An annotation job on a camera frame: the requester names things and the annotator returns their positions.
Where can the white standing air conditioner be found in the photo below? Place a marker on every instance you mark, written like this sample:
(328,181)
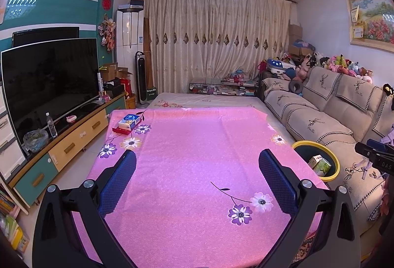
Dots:
(129,34)

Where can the pink floral tablecloth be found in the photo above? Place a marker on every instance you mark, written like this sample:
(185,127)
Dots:
(184,163)

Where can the plastic bag with greens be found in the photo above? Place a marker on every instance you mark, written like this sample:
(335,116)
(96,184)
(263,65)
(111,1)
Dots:
(35,140)

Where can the blue star plush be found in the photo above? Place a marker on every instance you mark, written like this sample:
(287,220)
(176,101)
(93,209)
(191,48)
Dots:
(278,65)

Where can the pink plush bear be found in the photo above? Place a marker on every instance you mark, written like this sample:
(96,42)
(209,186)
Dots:
(304,69)

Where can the hanging flower decoration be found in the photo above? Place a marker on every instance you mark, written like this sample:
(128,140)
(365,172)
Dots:
(107,32)

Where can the flat red box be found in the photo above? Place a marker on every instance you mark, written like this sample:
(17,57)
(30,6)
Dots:
(120,131)

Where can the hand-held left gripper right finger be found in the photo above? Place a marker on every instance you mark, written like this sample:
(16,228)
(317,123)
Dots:
(277,182)

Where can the open cardboard box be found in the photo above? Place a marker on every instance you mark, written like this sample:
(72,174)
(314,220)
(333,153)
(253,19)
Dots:
(108,71)
(124,72)

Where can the cartoon wall poster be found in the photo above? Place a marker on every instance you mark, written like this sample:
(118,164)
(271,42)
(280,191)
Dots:
(2,9)

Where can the green white carton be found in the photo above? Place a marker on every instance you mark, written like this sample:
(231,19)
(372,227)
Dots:
(320,166)

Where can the black mouse plush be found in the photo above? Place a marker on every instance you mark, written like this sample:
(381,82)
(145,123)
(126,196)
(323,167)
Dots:
(388,89)

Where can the yellow rimmed black bin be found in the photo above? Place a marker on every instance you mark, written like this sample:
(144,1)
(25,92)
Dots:
(303,151)

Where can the glass low table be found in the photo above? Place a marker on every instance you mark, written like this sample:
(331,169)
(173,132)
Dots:
(221,88)

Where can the small black television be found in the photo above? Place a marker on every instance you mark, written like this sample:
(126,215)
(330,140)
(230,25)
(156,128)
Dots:
(43,35)

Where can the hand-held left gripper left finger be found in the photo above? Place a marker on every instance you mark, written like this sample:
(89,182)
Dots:
(118,182)

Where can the row of plush toys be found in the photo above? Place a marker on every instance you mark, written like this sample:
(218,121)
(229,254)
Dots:
(341,65)

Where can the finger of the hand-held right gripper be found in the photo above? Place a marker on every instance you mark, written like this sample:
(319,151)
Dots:
(363,149)
(375,145)

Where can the small pink dish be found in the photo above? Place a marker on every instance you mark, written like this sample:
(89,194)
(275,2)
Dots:
(71,118)

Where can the red paper wall ornament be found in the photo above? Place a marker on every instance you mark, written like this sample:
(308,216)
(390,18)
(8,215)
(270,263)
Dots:
(106,2)

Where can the teal and yellow cabinet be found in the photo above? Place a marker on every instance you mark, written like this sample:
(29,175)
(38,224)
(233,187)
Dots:
(77,142)

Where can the white drawer unit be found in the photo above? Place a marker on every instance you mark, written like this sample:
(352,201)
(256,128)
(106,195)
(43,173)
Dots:
(9,145)

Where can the wooden bucket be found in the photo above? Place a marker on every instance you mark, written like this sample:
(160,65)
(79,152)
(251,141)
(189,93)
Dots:
(130,101)

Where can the clear water bottle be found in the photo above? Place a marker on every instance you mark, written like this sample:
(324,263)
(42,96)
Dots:
(51,125)

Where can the shelf of books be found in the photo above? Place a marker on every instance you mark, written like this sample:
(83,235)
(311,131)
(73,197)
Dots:
(10,222)

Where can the cream floral cloth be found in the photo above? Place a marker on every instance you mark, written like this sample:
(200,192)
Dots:
(209,100)

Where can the red bag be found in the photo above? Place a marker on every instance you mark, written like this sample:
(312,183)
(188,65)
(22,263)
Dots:
(125,86)

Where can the stack of cardboard boxes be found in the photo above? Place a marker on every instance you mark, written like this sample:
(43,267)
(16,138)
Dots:
(295,38)

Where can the beige sofa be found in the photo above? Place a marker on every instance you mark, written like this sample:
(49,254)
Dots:
(314,123)

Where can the large curved television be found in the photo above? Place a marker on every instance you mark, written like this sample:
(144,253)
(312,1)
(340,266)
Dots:
(49,80)

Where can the purple backpack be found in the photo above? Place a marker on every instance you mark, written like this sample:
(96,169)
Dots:
(390,136)

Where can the blue tissue box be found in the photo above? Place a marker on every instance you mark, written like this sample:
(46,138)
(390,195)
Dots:
(129,121)

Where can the black device box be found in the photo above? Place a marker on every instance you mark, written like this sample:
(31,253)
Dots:
(137,3)

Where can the tall white narrow box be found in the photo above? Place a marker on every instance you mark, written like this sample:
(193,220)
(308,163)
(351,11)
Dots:
(100,82)

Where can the patterned rug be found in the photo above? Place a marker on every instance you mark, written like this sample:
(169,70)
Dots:
(307,249)

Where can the black tower fan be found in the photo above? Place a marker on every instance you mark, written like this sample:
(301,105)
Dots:
(142,77)

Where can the cream patterned curtain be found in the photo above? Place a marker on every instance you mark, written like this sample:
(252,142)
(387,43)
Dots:
(215,40)

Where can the grey neck pillow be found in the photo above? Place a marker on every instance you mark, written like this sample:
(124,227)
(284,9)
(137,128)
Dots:
(296,87)

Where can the framed flower painting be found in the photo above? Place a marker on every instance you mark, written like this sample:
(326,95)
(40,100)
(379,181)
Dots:
(375,22)

